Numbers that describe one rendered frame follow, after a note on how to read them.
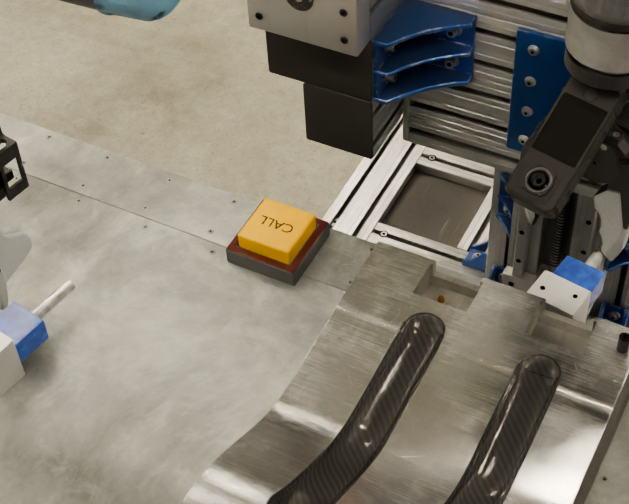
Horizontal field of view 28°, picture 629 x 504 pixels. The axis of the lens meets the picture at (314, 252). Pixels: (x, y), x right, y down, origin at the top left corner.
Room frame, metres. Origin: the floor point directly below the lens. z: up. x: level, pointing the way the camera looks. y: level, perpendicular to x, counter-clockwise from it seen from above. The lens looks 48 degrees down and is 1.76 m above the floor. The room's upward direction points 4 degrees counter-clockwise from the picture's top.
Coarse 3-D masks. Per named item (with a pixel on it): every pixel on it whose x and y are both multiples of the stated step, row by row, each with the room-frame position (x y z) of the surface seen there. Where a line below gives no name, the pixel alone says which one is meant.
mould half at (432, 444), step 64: (384, 256) 0.78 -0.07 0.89; (384, 320) 0.71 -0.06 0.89; (448, 320) 0.70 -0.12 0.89; (512, 320) 0.70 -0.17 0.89; (320, 384) 0.65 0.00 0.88; (448, 384) 0.64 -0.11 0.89; (576, 384) 0.62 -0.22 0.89; (256, 448) 0.57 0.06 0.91; (320, 448) 0.57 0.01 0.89; (384, 448) 0.58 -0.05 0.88; (448, 448) 0.57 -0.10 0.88; (576, 448) 0.56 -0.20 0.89
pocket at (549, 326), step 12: (540, 312) 0.72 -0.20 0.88; (552, 312) 0.72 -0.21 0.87; (540, 324) 0.71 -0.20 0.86; (552, 324) 0.71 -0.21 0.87; (564, 324) 0.70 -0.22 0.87; (576, 324) 0.70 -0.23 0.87; (540, 336) 0.70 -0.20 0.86; (552, 336) 0.70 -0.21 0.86; (564, 336) 0.70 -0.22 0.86; (576, 336) 0.70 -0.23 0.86; (588, 336) 0.69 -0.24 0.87; (576, 348) 0.68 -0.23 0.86
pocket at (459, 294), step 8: (432, 272) 0.77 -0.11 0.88; (424, 280) 0.76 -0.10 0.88; (432, 280) 0.77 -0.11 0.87; (440, 280) 0.77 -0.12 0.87; (448, 280) 0.76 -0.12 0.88; (456, 280) 0.76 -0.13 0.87; (416, 288) 0.74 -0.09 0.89; (424, 288) 0.76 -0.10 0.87; (432, 288) 0.76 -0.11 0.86; (440, 288) 0.76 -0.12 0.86; (448, 288) 0.76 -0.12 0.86; (456, 288) 0.76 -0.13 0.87; (464, 288) 0.75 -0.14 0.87; (472, 288) 0.75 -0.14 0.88; (424, 296) 0.76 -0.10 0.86; (432, 296) 0.75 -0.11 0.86; (448, 296) 0.75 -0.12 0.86; (456, 296) 0.75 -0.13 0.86; (464, 296) 0.75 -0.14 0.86; (472, 296) 0.75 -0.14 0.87; (448, 304) 0.74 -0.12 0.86; (456, 304) 0.74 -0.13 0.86; (464, 304) 0.74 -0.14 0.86
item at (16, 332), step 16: (64, 288) 0.82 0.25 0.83; (16, 304) 0.80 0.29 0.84; (48, 304) 0.80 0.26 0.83; (0, 320) 0.78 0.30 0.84; (16, 320) 0.78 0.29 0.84; (32, 320) 0.78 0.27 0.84; (0, 336) 0.75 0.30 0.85; (16, 336) 0.76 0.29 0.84; (32, 336) 0.76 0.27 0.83; (48, 336) 0.77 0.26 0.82; (0, 352) 0.73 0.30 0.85; (16, 352) 0.74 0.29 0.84; (32, 352) 0.76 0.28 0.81; (0, 368) 0.72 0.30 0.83; (16, 368) 0.74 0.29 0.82; (0, 384) 0.72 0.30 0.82
